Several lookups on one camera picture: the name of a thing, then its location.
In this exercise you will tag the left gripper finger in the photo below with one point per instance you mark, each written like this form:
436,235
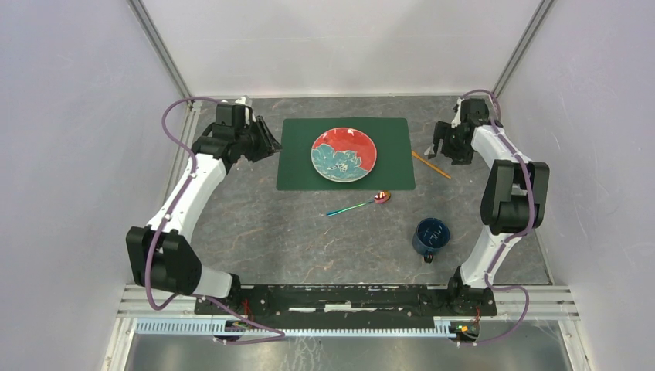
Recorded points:
265,133
262,151

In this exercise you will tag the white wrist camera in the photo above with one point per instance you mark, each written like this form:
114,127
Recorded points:
246,101
457,117

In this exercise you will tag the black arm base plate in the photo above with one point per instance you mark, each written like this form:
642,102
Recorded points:
357,306

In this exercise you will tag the dark blue mug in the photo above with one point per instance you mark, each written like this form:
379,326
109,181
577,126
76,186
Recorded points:
430,235

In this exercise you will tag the yellow pencil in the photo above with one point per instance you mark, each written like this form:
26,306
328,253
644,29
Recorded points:
427,163

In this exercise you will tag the red teal floral plate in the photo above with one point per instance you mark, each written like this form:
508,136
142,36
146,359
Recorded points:
343,155

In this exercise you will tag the iridescent rainbow metal spoon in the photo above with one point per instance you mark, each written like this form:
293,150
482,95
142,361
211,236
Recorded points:
379,198

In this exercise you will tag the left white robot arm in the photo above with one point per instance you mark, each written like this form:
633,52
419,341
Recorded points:
160,253

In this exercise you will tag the green rectangular placemat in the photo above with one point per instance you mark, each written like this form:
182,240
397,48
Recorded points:
393,169

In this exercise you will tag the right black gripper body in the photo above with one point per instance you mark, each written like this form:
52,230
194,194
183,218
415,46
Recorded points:
456,149

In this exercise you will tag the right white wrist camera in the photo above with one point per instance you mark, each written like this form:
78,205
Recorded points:
457,117

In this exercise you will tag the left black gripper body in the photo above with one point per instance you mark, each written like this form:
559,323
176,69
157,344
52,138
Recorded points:
251,140

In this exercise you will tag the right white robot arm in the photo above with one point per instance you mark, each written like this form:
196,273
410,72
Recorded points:
513,203

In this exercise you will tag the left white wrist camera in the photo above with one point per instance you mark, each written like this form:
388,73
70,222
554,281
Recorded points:
246,101

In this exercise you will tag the blue slotted cable duct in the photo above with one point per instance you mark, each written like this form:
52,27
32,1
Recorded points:
229,329

